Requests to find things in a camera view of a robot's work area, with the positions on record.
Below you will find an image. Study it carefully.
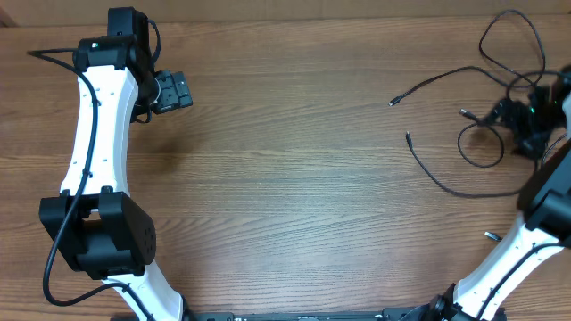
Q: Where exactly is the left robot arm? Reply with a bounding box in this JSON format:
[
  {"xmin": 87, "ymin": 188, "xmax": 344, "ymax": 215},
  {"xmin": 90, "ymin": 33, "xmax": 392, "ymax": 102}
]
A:
[{"xmin": 39, "ymin": 7, "xmax": 193, "ymax": 320}]

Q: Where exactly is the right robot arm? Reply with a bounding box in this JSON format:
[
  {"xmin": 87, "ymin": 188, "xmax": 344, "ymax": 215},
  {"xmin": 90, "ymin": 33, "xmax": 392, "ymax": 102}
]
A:
[{"xmin": 402, "ymin": 67, "xmax": 570, "ymax": 320}]

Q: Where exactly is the black usb cable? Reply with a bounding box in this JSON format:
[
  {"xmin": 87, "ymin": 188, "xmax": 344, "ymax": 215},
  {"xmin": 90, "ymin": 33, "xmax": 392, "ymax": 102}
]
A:
[
  {"xmin": 404, "ymin": 108, "xmax": 536, "ymax": 243},
  {"xmin": 387, "ymin": 8, "xmax": 571, "ymax": 108}
]

